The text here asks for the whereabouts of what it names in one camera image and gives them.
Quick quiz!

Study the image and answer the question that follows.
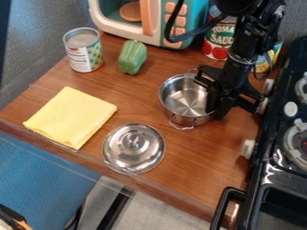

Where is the silver lid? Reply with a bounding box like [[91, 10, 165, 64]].
[[101, 122, 169, 176]]

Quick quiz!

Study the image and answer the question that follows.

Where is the toy microwave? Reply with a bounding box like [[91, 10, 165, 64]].
[[87, 0, 212, 50]]

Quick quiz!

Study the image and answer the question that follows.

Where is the can with green dotted label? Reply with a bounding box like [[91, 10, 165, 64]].
[[61, 26, 106, 74]]

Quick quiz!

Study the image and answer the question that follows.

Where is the toy stove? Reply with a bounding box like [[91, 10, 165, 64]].
[[208, 35, 307, 230]]

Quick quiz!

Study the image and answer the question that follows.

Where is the yellow cloth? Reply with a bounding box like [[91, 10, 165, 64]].
[[22, 85, 119, 151]]

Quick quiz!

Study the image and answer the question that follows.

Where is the black cable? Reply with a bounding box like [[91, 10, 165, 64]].
[[162, 0, 241, 44]]

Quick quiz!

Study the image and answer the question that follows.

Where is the green toy pepper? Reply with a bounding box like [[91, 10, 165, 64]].
[[117, 40, 149, 76]]

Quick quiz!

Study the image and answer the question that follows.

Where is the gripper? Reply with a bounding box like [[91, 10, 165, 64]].
[[193, 57, 267, 121]]

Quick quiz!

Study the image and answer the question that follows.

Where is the red tomato sauce can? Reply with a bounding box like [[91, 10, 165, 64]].
[[200, 4, 241, 62]]

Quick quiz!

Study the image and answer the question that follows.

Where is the silver pot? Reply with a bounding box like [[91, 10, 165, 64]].
[[157, 73, 220, 131]]

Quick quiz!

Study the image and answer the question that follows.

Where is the yellow and blue can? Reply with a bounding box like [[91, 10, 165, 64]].
[[252, 37, 285, 75]]

